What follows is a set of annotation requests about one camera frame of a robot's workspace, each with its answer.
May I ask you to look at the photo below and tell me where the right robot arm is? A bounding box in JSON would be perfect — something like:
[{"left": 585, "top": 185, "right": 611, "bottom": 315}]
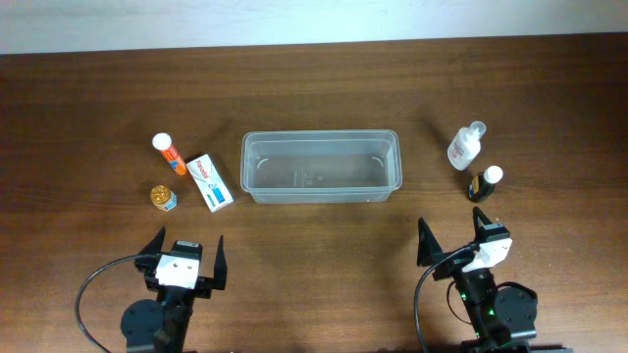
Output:
[{"left": 413, "top": 207, "right": 538, "bottom": 352}]

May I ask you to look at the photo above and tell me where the dark bottle white cap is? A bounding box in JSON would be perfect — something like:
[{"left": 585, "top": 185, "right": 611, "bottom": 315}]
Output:
[{"left": 467, "top": 166, "right": 503, "bottom": 203}]

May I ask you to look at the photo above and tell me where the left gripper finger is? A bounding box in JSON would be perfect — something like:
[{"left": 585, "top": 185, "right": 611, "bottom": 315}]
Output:
[
  {"left": 212, "top": 236, "right": 228, "bottom": 289},
  {"left": 139, "top": 227, "right": 166, "bottom": 255}
]

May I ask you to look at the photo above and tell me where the orange effervescent tablet tube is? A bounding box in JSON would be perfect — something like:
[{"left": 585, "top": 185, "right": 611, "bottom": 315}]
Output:
[{"left": 152, "top": 132, "right": 187, "bottom": 176}]

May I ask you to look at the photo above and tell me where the white spray bottle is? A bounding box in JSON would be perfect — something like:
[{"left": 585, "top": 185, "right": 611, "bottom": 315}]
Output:
[{"left": 446, "top": 121, "right": 487, "bottom": 171}]

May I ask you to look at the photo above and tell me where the small gold-lid balm jar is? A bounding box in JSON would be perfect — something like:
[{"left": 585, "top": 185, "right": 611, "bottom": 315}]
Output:
[{"left": 150, "top": 185, "right": 178, "bottom": 212}]

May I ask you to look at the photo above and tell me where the white Panadol box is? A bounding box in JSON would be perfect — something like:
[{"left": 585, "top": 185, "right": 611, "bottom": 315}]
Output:
[{"left": 186, "top": 154, "right": 234, "bottom": 213}]

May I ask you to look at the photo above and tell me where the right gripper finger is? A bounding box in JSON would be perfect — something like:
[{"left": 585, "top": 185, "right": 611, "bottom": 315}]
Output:
[
  {"left": 417, "top": 218, "right": 445, "bottom": 267},
  {"left": 472, "top": 206, "right": 493, "bottom": 230}
]

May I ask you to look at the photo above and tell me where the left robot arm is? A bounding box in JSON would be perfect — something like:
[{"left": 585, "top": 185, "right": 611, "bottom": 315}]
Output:
[{"left": 120, "top": 228, "right": 228, "bottom": 353}]

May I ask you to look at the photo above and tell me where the clear plastic container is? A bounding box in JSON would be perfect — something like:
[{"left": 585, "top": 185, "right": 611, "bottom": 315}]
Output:
[{"left": 240, "top": 129, "right": 402, "bottom": 204}]

